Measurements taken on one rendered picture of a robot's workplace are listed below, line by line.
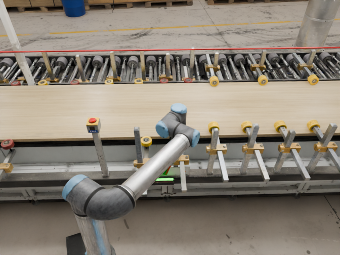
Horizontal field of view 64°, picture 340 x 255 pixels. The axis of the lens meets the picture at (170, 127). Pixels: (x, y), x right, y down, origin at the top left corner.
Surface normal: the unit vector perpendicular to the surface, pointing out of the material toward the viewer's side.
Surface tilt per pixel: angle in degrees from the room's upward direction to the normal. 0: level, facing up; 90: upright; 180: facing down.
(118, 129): 0
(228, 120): 0
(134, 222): 0
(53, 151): 90
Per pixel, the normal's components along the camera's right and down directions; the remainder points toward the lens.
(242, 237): 0.00, -0.74
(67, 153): 0.03, 0.67
